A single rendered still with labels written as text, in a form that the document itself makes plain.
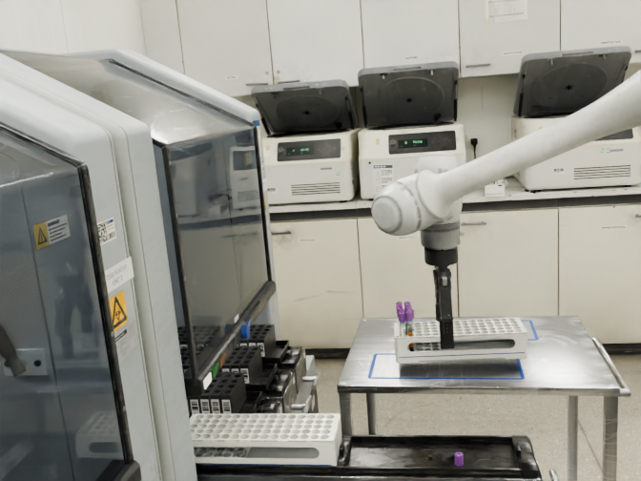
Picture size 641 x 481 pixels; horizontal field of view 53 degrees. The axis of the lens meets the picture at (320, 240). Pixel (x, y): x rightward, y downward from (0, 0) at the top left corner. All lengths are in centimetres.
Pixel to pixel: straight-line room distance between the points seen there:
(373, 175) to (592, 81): 127
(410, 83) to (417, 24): 31
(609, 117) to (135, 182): 83
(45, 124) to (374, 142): 268
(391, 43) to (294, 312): 156
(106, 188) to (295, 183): 259
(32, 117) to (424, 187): 72
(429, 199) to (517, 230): 223
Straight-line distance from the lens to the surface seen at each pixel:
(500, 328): 156
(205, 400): 139
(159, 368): 107
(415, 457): 126
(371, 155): 341
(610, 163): 352
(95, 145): 91
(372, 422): 201
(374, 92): 367
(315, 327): 364
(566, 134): 130
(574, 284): 360
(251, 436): 124
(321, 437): 122
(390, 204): 125
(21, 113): 90
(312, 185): 345
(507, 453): 128
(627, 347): 384
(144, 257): 102
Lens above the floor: 146
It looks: 12 degrees down
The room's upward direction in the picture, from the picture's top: 5 degrees counter-clockwise
